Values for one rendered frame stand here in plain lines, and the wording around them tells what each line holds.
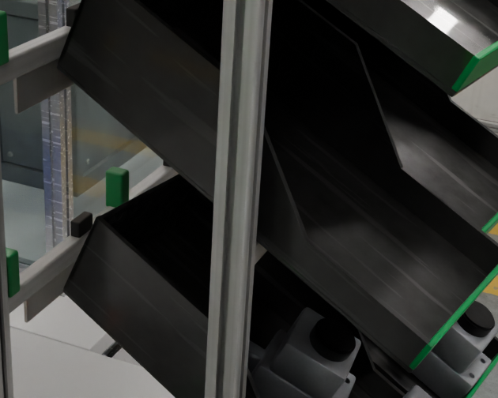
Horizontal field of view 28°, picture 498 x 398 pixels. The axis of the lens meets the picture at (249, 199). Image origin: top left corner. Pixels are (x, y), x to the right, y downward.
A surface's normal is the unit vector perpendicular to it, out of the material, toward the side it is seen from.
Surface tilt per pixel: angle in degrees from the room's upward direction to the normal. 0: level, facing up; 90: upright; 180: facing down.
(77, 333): 0
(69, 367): 0
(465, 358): 90
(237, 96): 90
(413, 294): 25
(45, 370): 0
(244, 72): 90
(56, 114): 90
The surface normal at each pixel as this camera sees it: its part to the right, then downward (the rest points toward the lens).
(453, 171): 0.41, -0.70
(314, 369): -0.35, 0.47
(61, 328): 0.06, -0.90
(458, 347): -0.54, 0.33
